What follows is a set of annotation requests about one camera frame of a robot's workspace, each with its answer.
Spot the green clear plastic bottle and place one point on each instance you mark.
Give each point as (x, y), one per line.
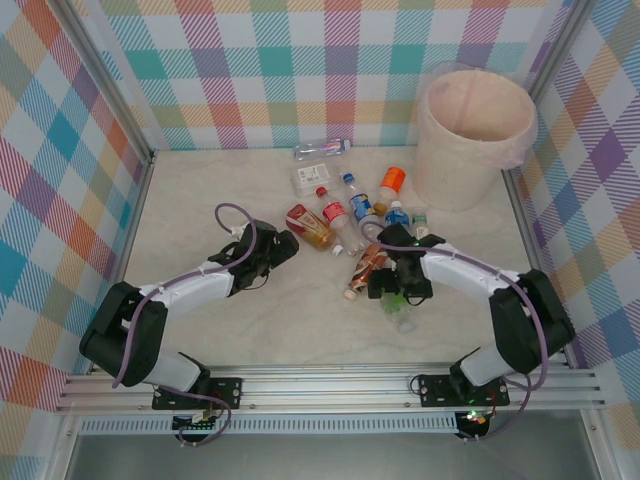
(392, 306)

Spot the white cap blue label bottle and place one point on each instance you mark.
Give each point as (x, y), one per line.
(397, 218)

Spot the amber tea bottle red label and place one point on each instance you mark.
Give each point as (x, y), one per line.
(307, 224)

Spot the clear plastic bin liner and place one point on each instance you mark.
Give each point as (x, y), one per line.
(517, 152)

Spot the beige round bin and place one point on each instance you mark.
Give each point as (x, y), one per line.
(450, 165)

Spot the aluminium frame post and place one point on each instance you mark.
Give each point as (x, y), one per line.
(557, 50)
(106, 80)

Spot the aluminium side rail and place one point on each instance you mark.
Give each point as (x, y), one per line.
(126, 250)
(525, 225)

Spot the red cap red label bottle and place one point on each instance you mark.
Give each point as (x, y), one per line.
(334, 214)

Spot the clear bottle white label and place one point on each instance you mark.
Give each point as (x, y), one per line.
(311, 177)

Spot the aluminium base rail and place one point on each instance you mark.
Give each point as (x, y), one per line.
(325, 387)

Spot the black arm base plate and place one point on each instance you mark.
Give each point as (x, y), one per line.
(432, 390)
(230, 392)

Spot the clear bottle blue red label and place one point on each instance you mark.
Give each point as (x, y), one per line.
(320, 149)

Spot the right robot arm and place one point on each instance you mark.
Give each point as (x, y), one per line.
(465, 275)

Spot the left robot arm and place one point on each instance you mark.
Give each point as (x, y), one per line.
(200, 282)

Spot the small circuit board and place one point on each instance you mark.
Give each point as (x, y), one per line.
(200, 425)
(475, 419)

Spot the green label clear bottle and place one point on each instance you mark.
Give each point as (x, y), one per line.
(419, 224)

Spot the blue cap yellow blue label bottle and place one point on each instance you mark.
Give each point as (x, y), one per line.
(361, 206)

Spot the crushed brown orange bottle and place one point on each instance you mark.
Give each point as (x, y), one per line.
(365, 267)

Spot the orange bottle brown cap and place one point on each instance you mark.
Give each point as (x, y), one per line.
(392, 179)

